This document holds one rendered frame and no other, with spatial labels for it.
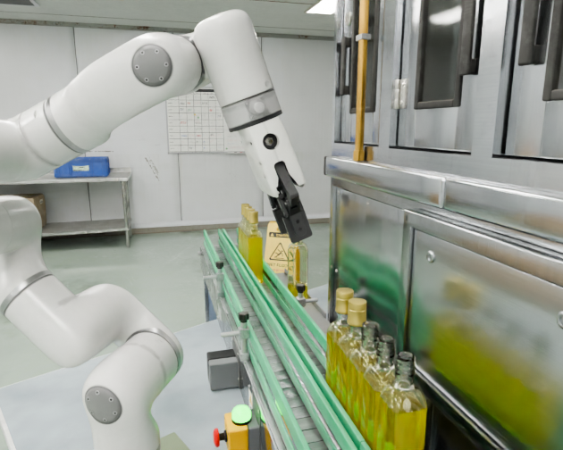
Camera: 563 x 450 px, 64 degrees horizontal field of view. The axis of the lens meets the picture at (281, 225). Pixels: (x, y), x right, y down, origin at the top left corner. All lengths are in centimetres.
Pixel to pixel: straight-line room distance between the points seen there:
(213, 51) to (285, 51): 619
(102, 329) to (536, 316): 60
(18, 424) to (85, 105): 97
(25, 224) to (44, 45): 593
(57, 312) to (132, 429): 20
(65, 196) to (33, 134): 594
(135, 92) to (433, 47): 59
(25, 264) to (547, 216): 71
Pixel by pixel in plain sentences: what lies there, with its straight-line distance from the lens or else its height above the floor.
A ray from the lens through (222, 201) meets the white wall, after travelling 659.
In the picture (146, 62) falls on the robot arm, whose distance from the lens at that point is 55.
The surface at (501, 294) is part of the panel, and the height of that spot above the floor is 124.
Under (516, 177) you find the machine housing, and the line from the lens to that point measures 72.
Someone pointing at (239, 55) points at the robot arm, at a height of 156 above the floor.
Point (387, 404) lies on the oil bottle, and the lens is 75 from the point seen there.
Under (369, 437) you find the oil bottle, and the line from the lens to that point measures 84.
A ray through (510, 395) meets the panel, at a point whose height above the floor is 110.
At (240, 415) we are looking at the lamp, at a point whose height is 85.
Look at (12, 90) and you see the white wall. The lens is 667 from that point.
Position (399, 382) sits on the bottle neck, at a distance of 73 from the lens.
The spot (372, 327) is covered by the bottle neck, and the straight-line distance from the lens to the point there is 80.
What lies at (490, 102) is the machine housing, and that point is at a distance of 77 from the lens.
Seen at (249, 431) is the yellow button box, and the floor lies 82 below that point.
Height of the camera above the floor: 148
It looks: 12 degrees down
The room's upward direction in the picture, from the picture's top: straight up
